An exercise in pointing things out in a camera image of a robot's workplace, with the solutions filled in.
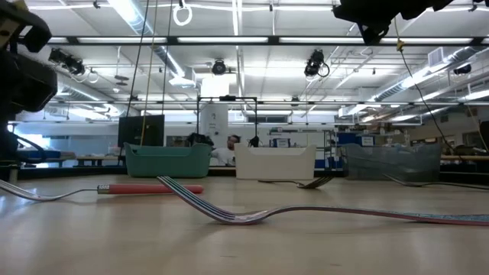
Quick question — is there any round black ceiling camera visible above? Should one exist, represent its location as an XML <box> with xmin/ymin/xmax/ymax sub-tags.
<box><xmin>212</xmin><ymin>59</ymin><xmax>228</xmax><ymax>76</ymax></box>

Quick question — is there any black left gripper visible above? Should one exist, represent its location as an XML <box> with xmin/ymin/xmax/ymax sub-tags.
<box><xmin>0</xmin><ymin>49</ymin><xmax>58</xmax><ymax>114</ymax></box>

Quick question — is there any grey translucent plastic bin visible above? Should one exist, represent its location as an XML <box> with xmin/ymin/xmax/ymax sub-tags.
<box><xmin>342</xmin><ymin>142</ymin><xmax>444</xmax><ymax>183</ymax></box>

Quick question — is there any black fork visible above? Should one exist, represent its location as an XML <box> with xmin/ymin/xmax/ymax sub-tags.
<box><xmin>383</xmin><ymin>173</ymin><xmax>489</xmax><ymax>191</ymax></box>
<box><xmin>258</xmin><ymin>175</ymin><xmax>334</xmax><ymax>189</ymax></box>

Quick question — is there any white hanging ring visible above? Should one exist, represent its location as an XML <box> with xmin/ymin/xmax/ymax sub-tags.
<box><xmin>172</xmin><ymin>2</ymin><xmax>193</xmax><ymax>28</ymax></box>

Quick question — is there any wooden background table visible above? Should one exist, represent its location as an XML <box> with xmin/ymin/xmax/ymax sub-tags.
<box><xmin>442</xmin><ymin>154</ymin><xmax>489</xmax><ymax>162</ymax></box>

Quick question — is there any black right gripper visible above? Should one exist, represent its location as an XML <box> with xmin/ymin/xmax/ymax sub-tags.
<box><xmin>332</xmin><ymin>0</ymin><xmax>455</xmax><ymax>46</ymax></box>

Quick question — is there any black ceiling-mounted device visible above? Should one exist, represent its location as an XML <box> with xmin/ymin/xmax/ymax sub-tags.
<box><xmin>47</xmin><ymin>47</ymin><xmax>87</xmax><ymax>76</ymax></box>

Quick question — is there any person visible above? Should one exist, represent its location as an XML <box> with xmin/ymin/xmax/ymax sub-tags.
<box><xmin>211</xmin><ymin>134</ymin><xmax>242</xmax><ymax>167</ymax></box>

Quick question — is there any iridescent blue fork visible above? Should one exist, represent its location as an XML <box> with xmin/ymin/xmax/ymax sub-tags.
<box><xmin>156</xmin><ymin>174</ymin><xmax>489</xmax><ymax>227</ymax></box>

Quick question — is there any dark background workbench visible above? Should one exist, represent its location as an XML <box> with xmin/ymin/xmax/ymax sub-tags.
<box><xmin>15</xmin><ymin>148</ymin><xmax>119</xmax><ymax>169</ymax></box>

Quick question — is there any thin black hanging cable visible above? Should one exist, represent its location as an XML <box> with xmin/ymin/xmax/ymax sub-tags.
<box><xmin>393</xmin><ymin>18</ymin><xmax>459</xmax><ymax>154</ymax></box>

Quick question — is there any black ceiling camera with cable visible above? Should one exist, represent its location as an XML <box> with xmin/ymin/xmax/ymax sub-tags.
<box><xmin>303</xmin><ymin>48</ymin><xmax>331</xmax><ymax>78</ymax></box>

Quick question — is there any teal plastic bin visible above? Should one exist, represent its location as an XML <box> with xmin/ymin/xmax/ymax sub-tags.
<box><xmin>124</xmin><ymin>141</ymin><xmax>213</xmax><ymax>179</ymax></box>

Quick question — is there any yellow hanging strap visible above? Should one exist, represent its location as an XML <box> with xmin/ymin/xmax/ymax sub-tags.
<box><xmin>139</xmin><ymin>0</ymin><xmax>158</xmax><ymax>146</ymax></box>

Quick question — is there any red-handled silver fork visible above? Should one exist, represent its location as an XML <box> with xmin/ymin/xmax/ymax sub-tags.
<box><xmin>0</xmin><ymin>178</ymin><xmax>205</xmax><ymax>202</ymax></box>

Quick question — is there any black overhead frame beam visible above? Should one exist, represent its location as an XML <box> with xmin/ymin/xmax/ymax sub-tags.
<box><xmin>45</xmin><ymin>35</ymin><xmax>489</xmax><ymax>46</ymax></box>

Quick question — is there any black background robot rig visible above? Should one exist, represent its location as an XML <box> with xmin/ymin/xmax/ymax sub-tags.
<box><xmin>196</xmin><ymin>95</ymin><xmax>259</xmax><ymax>148</ymax></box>

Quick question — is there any black monitor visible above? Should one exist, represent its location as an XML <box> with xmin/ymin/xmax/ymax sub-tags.
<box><xmin>117</xmin><ymin>114</ymin><xmax>166</xmax><ymax>149</ymax></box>

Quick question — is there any white column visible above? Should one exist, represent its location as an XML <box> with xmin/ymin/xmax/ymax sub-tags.
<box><xmin>200</xmin><ymin>102</ymin><xmax>230</xmax><ymax>148</ymax></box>

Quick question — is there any black aluminium table frame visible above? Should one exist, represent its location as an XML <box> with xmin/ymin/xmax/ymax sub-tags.
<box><xmin>0</xmin><ymin>164</ymin><xmax>489</xmax><ymax>183</ymax></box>

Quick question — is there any white plastic bin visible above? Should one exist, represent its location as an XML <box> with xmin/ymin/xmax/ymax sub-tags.
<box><xmin>234</xmin><ymin>143</ymin><xmax>318</xmax><ymax>181</ymax></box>

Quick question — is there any silver ventilation duct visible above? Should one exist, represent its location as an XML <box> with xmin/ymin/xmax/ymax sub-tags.
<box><xmin>57</xmin><ymin>45</ymin><xmax>131</xmax><ymax>115</ymax></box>
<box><xmin>374</xmin><ymin>45</ymin><xmax>489</xmax><ymax>104</ymax></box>

